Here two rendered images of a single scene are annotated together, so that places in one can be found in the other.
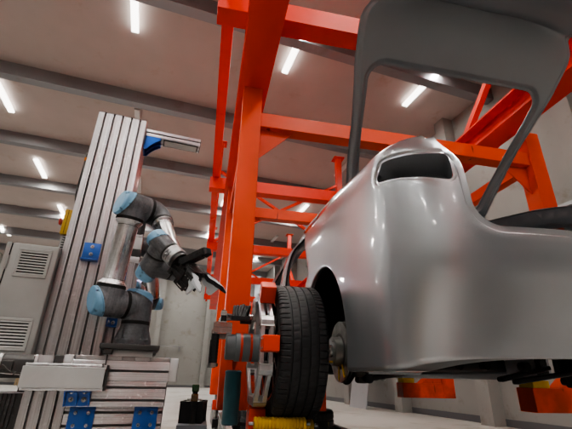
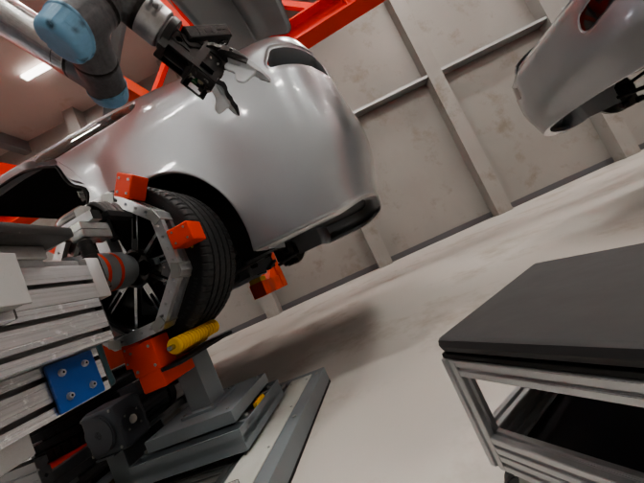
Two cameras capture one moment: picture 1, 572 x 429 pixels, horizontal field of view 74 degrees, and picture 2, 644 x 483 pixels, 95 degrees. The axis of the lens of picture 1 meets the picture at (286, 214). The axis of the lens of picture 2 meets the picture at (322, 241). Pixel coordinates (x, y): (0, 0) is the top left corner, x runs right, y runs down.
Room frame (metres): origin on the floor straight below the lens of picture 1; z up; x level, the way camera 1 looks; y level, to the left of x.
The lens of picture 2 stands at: (1.01, 0.84, 0.55)
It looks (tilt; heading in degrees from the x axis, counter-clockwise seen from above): 4 degrees up; 293
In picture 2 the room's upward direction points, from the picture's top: 25 degrees counter-clockwise
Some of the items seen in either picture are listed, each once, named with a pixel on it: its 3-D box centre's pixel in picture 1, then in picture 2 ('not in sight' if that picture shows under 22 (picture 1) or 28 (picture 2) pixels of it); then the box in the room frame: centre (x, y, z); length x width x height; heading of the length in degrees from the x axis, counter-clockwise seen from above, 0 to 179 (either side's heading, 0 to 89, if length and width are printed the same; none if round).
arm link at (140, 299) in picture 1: (136, 306); not in sight; (1.68, 0.64, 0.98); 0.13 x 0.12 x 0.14; 137
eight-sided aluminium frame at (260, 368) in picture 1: (259, 347); (118, 270); (2.11, 0.13, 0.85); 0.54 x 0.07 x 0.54; 11
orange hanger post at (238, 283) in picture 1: (243, 224); not in sight; (2.61, 0.32, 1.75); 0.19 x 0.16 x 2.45; 11
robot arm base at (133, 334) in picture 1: (133, 333); not in sight; (1.69, 0.64, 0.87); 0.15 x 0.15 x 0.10
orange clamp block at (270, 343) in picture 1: (269, 343); (186, 235); (1.80, 0.06, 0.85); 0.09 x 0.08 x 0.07; 11
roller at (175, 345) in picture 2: (279, 423); (195, 334); (2.01, 0.00, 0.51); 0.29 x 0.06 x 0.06; 101
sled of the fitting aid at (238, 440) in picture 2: not in sight; (214, 427); (2.16, -0.04, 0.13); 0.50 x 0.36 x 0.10; 11
